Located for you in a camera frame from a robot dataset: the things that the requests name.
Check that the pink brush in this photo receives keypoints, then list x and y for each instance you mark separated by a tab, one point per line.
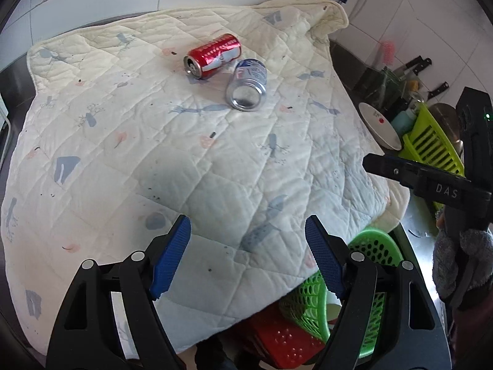
387	52

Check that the white cup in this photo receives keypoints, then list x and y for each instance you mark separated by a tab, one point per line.
333	308

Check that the green dish rack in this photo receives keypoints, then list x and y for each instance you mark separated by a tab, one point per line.
431	138

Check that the teal cup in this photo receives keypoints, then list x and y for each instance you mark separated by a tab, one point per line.
404	121

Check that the red drink can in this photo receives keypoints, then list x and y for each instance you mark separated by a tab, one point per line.
215	56

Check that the red perforated plastic basket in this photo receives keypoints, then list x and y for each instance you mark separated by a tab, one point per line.
281	339

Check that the dark green container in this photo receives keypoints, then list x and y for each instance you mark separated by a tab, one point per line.
377	84

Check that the green plastic basket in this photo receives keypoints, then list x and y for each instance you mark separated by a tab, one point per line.
369	242

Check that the white plate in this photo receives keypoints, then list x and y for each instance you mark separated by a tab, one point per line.
379	123

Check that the cream quilted blanket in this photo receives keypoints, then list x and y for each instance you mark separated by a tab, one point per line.
231	169

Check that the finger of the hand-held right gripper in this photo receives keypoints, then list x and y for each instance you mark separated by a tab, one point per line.
423	181

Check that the steel pot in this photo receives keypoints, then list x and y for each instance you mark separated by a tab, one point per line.
446	117

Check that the blue white drink can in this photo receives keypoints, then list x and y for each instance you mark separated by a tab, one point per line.
250	75

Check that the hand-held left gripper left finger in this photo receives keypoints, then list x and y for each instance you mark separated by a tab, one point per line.
171	258

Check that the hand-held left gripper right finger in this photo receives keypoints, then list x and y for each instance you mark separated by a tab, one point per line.
323	256

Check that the person's right hand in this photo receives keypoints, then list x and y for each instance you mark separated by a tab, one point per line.
443	262

